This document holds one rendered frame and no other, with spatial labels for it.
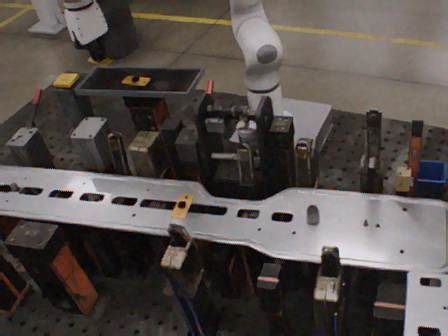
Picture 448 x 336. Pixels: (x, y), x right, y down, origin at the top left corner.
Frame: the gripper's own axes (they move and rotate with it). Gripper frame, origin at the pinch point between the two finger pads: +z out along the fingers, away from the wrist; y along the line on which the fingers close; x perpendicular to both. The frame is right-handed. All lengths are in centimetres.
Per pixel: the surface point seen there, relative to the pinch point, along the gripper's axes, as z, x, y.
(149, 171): 23.8, 27.9, 13.3
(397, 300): 26, 104, 13
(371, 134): 9, 82, -14
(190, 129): 16.5, 33.2, -0.5
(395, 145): 54, 67, -63
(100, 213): 24.1, 28.1, 31.7
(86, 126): 13.1, 8.2, 16.2
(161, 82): 8.1, 18.8, -5.6
